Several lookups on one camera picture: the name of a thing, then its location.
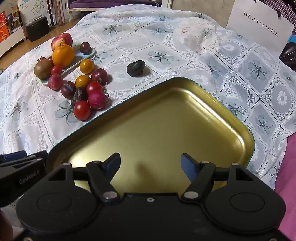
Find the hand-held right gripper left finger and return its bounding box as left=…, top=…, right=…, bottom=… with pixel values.
left=47, top=152, right=122, bottom=203

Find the black speaker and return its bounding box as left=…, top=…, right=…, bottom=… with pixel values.
left=25, top=20, right=50, bottom=42

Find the white paper shopping bag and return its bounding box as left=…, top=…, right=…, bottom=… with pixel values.
left=225, top=0, right=295, bottom=51

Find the light green plate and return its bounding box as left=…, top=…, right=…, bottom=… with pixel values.
left=40, top=41, right=97, bottom=86

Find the white shelf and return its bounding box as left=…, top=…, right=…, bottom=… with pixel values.
left=0, top=23, right=27, bottom=57

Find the brown kiwi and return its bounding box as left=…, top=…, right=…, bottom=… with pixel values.
left=34, top=60, right=54, bottom=80

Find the red purple plum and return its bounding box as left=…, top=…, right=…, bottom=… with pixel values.
left=91, top=68, right=108, bottom=86

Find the purple cushioned bench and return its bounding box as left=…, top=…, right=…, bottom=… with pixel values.
left=67, top=0, right=162, bottom=22

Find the white lace floral tablecloth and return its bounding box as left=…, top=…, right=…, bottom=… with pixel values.
left=0, top=7, right=296, bottom=193

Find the cartoon printed board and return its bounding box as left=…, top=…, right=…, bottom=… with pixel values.
left=17, top=0, right=50, bottom=24

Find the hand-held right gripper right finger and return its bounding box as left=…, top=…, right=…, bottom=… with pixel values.
left=180, top=153, right=257, bottom=201

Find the small dark purple plum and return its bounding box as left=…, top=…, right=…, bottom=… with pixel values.
left=80, top=42, right=91, bottom=55

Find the dark wrinkled fruit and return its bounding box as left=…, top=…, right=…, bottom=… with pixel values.
left=126, top=60, right=146, bottom=77
left=70, top=87, right=89, bottom=107

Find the pink blanket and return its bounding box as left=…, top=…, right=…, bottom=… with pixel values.
left=274, top=132, right=296, bottom=241

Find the orange kumquat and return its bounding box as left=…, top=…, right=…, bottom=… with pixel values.
left=80, top=59, right=95, bottom=75
left=75, top=75, right=91, bottom=88

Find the gold metal tray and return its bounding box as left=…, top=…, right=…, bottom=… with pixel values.
left=45, top=77, right=255, bottom=194

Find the orange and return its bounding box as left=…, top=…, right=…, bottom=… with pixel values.
left=52, top=44, right=75, bottom=67

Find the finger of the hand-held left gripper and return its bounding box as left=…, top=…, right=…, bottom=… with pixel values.
left=0, top=150, right=48, bottom=163

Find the person's left hand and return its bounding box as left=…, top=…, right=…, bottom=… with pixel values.
left=0, top=209, right=13, bottom=241

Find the red apple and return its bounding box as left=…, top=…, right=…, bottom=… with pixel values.
left=51, top=33, right=73, bottom=52

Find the black shiny bag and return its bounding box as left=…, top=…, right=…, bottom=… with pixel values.
left=279, top=42, right=296, bottom=67

